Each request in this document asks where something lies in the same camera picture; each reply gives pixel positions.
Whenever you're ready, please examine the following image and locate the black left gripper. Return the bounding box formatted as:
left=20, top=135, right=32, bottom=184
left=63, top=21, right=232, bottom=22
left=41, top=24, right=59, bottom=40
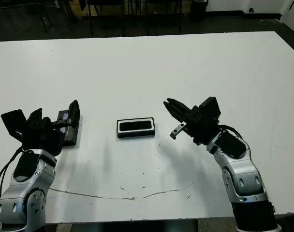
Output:
left=21, top=99, right=80, bottom=157

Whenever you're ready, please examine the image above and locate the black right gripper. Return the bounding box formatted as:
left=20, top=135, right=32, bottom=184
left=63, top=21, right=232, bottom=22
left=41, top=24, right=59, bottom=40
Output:
left=163, top=98, right=221, bottom=145

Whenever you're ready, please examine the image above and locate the black box lid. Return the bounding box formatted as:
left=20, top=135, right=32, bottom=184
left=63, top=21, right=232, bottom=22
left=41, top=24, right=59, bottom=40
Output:
left=57, top=110, right=84, bottom=147

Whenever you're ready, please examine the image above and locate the black camera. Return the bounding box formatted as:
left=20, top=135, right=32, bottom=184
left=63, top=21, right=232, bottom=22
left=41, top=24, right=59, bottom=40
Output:
left=119, top=120, right=152, bottom=131

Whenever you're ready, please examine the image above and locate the black box base white insert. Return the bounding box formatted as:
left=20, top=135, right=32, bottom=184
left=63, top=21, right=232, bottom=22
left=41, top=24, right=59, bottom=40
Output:
left=117, top=116, right=157, bottom=139

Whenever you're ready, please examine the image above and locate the black trash bin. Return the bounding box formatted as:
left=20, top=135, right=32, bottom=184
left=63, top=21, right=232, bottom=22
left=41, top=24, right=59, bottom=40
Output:
left=190, top=0, right=209, bottom=23

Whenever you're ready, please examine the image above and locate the black mesh chair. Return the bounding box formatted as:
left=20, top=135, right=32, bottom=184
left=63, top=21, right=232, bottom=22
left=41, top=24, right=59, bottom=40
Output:
left=146, top=0, right=183, bottom=34
left=86, top=0, right=126, bottom=36

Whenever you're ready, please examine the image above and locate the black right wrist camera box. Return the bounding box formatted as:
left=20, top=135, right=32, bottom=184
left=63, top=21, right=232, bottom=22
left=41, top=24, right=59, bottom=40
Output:
left=199, top=96, right=221, bottom=120

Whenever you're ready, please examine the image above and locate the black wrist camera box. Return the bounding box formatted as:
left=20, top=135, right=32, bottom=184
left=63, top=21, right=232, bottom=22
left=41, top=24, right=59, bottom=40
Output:
left=0, top=109, right=29, bottom=143
left=199, top=96, right=221, bottom=120

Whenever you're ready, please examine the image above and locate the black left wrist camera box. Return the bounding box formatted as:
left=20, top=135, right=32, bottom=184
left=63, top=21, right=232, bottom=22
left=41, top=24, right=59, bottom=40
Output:
left=0, top=109, right=29, bottom=143

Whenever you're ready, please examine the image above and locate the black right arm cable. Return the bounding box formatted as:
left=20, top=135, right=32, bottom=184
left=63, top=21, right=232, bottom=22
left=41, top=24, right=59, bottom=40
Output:
left=217, top=124, right=246, bottom=141

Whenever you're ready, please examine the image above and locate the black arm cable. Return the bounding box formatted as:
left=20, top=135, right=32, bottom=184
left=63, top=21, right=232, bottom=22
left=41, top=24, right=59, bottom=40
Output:
left=0, top=147, right=24, bottom=196
left=217, top=124, right=246, bottom=141

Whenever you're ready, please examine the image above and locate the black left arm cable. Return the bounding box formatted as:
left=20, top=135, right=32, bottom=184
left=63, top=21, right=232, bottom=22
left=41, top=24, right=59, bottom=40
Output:
left=0, top=147, right=24, bottom=196

